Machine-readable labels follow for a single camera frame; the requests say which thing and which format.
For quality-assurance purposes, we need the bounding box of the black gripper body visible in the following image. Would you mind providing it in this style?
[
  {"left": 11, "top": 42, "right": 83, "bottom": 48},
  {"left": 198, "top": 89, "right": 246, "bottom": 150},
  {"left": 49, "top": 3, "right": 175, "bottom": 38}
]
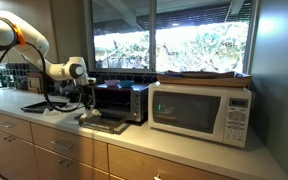
[{"left": 83, "top": 83, "right": 97, "bottom": 102}]

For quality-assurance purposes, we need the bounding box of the white napkin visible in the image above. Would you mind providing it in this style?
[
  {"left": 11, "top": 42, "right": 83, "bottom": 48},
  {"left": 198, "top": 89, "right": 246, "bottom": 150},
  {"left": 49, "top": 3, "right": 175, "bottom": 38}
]
[{"left": 79, "top": 107, "right": 102, "bottom": 118}]

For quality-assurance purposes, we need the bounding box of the glass toaster oven door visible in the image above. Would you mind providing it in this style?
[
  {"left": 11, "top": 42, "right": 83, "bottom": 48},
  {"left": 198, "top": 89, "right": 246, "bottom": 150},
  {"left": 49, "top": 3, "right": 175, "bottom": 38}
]
[{"left": 73, "top": 107, "right": 132, "bottom": 135}]

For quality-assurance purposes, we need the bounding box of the silver black toaster oven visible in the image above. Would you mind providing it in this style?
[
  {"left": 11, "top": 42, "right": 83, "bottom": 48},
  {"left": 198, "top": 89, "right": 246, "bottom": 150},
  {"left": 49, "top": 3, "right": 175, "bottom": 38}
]
[{"left": 92, "top": 83, "right": 149, "bottom": 123}]

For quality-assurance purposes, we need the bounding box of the white microwave oven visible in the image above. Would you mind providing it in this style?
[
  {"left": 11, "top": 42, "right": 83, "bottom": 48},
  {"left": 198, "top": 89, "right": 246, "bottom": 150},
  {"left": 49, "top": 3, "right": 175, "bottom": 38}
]
[{"left": 147, "top": 81, "right": 253, "bottom": 149}]

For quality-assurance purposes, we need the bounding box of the black coffee maker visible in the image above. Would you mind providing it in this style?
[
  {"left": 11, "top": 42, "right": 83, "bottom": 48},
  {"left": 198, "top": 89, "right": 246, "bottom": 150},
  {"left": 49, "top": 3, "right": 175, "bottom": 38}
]
[{"left": 48, "top": 79, "right": 69, "bottom": 98}]

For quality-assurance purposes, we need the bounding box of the blue plastic bowl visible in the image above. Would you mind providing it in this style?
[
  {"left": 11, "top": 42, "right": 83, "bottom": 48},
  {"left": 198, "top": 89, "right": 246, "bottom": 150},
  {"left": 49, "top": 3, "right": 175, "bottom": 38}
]
[{"left": 118, "top": 79, "right": 135, "bottom": 89}]

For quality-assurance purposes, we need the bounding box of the wooden drawer cabinet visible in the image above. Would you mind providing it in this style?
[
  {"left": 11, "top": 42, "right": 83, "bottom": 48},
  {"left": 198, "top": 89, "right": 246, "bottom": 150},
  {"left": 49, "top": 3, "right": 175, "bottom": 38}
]
[{"left": 0, "top": 108, "right": 238, "bottom": 180}]

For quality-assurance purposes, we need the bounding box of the small wooden box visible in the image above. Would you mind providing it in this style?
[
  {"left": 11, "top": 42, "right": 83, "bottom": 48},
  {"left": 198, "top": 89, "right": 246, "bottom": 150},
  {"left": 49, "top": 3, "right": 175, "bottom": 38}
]
[{"left": 26, "top": 72, "right": 45, "bottom": 94}]

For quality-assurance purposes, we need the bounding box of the grey framed window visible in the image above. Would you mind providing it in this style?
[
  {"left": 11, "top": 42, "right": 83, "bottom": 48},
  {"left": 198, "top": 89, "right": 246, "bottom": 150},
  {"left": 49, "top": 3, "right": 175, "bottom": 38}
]
[{"left": 83, "top": 0, "right": 262, "bottom": 76}]

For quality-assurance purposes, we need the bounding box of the wooden serving tray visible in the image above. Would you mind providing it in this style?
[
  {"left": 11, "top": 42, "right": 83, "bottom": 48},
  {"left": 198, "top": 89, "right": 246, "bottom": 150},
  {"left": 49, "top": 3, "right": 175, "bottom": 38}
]
[{"left": 156, "top": 70, "right": 253, "bottom": 88}]

